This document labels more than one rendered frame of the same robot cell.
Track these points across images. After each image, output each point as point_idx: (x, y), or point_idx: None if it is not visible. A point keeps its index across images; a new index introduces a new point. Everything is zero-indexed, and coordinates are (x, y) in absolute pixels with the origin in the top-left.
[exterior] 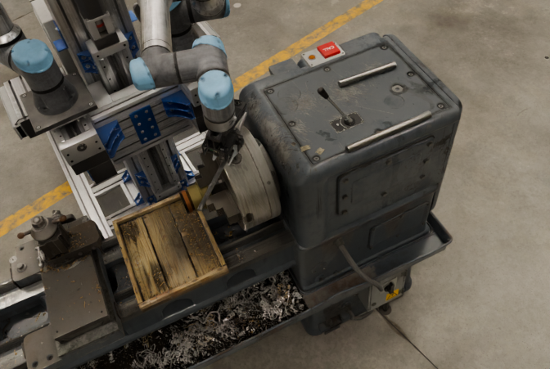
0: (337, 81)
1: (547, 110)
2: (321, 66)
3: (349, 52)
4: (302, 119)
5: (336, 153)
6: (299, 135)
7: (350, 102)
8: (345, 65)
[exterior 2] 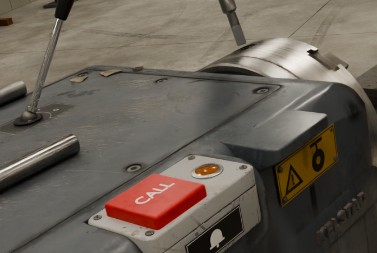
0: (85, 158)
1: None
2: (157, 166)
3: (73, 228)
4: (142, 90)
5: (45, 88)
6: (134, 77)
7: (33, 141)
8: (73, 195)
